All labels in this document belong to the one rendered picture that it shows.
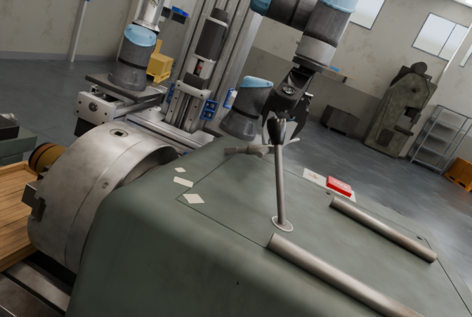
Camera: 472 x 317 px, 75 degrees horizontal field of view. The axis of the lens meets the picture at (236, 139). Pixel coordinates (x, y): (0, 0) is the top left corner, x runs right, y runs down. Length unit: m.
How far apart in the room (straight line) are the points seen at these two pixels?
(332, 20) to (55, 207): 0.60
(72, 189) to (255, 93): 0.75
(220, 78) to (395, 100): 10.18
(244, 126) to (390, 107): 10.28
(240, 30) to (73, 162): 0.94
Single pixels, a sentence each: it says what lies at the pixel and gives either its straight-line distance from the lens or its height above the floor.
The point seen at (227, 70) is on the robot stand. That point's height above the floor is 1.36.
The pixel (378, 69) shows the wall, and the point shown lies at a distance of 12.42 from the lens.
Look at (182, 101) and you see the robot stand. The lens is 1.34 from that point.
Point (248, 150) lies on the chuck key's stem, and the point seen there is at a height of 1.29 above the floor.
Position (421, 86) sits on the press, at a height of 2.41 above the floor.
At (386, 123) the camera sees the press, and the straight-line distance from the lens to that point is 11.36.
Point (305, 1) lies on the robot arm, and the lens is 0.77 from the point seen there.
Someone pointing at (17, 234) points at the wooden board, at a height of 0.89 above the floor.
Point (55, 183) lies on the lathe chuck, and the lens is 0.62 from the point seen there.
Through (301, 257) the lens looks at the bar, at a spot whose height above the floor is 1.27.
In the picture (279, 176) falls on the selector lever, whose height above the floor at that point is 1.32.
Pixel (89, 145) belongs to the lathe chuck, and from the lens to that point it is 0.63.
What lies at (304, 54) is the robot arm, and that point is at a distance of 0.65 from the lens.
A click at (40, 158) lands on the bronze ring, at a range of 0.80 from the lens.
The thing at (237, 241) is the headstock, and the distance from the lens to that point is 0.42.
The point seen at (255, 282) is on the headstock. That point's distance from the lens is 0.41.
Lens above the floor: 1.48
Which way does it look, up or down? 16 degrees down
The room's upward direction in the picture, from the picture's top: 23 degrees clockwise
